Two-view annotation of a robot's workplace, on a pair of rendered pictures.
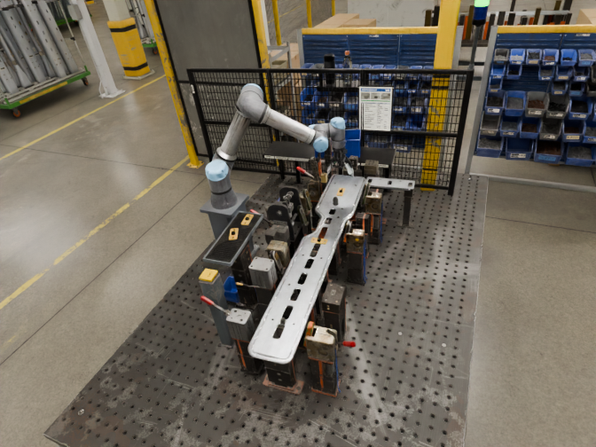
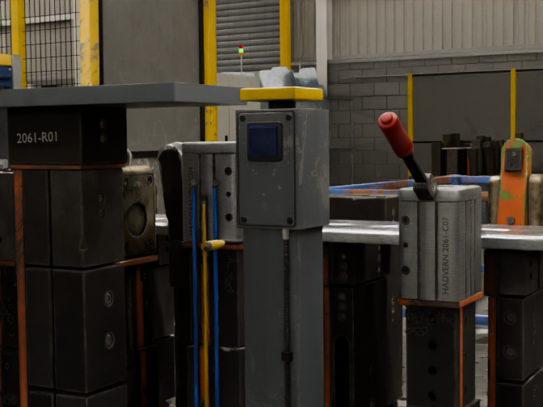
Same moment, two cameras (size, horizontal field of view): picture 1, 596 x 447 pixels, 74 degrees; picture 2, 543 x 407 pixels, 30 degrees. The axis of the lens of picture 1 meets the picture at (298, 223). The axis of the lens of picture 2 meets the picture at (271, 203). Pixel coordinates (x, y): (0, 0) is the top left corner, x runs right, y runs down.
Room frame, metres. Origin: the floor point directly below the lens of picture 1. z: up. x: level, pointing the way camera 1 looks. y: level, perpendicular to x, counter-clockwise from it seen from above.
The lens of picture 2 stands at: (1.15, 1.37, 1.11)
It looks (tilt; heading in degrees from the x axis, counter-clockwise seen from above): 4 degrees down; 275
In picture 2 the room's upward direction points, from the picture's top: 1 degrees counter-clockwise
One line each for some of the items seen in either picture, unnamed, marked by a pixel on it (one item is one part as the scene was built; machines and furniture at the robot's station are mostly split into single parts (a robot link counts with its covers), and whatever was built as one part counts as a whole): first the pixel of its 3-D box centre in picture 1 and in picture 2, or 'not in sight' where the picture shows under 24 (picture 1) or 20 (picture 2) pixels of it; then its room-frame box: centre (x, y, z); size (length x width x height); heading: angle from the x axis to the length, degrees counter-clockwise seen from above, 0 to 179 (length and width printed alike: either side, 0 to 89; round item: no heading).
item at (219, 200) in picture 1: (223, 194); not in sight; (1.87, 0.39, 1.15); 0.15 x 0.15 x 0.10
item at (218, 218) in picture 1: (231, 230); not in sight; (1.87, 0.39, 0.90); 0.21 x 0.21 x 0.40; 63
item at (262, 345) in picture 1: (319, 244); (108, 220); (1.53, -0.10, 1.00); 1.38 x 0.22 x 0.02; 157
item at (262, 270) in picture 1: (267, 294); (229, 314); (1.32, 0.18, 0.90); 0.13 x 0.10 x 0.41; 67
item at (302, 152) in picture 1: (327, 153); not in sight; (2.46, -0.26, 1.02); 0.90 x 0.22 x 0.03; 67
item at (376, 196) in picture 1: (372, 219); not in sight; (1.85, -0.44, 0.87); 0.12 x 0.09 x 0.35; 67
